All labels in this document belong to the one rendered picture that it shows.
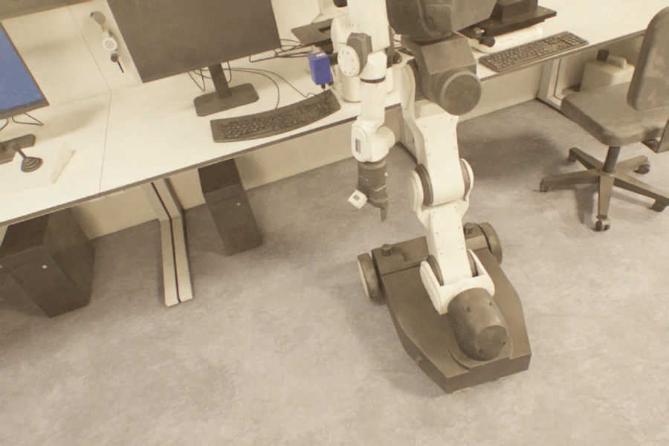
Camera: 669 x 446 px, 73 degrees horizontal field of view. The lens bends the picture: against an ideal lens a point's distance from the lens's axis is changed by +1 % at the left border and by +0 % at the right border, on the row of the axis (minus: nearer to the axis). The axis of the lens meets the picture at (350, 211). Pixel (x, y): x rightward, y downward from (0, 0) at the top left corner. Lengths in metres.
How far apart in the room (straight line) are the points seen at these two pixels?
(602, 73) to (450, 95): 2.20
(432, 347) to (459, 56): 0.93
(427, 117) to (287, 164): 1.44
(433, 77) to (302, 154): 1.58
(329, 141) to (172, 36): 1.21
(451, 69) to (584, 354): 1.15
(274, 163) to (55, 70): 1.12
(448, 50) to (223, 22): 0.90
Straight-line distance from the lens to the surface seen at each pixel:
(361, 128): 1.25
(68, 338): 2.40
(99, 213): 2.77
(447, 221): 1.56
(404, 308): 1.71
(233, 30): 1.83
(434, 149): 1.42
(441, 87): 1.19
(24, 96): 2.04
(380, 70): 1.19
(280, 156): 2.66
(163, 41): 1.83
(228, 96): 1.98
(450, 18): 1.18
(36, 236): 2.32
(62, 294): 2.42
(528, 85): 3.29
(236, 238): 2.25
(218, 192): 2.08
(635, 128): 2.16
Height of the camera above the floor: 1.53
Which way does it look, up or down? 40 degrees down
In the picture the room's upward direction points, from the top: 9 degrees counter-clockwise
